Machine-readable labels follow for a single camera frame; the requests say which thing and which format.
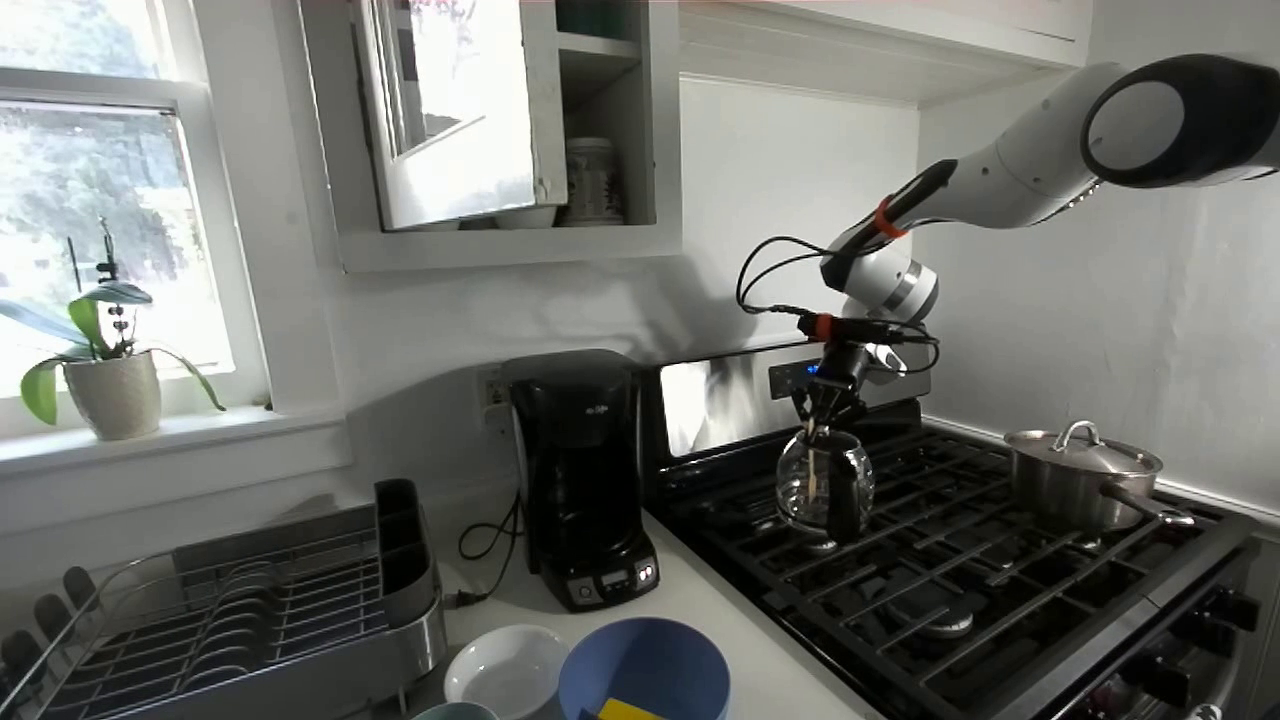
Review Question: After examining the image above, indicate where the glass kettle with black handle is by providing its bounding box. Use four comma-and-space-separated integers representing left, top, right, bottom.
771, 419, 878, 544

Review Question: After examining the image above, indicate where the metal dish rack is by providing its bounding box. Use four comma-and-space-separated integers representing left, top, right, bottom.
0, 480, 453, 720

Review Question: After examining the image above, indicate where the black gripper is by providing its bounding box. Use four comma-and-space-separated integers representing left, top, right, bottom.
790, 337, 889, 435

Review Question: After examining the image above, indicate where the stainless steel pan lid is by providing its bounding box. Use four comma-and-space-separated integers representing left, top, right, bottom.
1003, 415, 1167, 489

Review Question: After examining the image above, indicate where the yellow sponge block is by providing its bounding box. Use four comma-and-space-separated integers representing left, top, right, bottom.
593, 691, 669, 720

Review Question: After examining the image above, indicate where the stainless steel saucepan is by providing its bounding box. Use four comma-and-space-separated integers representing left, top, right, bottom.
1003, 446, 1205, 539

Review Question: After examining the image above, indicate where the white overhead cabinet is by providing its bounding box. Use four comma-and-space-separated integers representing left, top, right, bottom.
674, 0, 1100, 106

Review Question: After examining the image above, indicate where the window with white frame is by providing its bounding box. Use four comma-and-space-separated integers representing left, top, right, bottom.
0, 0, 280, 446

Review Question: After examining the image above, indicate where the black coffee maker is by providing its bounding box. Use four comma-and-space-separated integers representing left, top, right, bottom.
501, 349, 665, 614

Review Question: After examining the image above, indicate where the stainless steel gas stove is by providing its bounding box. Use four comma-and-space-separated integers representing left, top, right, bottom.
635, 325, 1280, 720

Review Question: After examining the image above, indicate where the white wall cabinet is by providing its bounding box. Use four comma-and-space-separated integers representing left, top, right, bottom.
290, 0, 687, 280

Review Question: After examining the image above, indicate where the white bowl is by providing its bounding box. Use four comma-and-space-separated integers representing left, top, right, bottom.
440, 625, 574, 720

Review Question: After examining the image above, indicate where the blue bowl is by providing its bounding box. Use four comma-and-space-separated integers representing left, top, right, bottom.
555, 612, 736, 720

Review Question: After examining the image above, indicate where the potted orchid plant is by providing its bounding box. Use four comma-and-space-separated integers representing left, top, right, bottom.
0, 216, 231, 446

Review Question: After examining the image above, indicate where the black coffee maker cord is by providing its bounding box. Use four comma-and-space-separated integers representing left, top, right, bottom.
453, 489, 532, 606

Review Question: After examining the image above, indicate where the black utensil holder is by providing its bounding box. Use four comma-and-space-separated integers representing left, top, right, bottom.
373, 475, 442, 625

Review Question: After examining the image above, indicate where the white cabinet door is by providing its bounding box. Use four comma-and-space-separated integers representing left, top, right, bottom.
347, 0, 571, 237

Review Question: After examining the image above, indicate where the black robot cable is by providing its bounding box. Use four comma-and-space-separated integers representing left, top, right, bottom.
731, 228, 943, 378

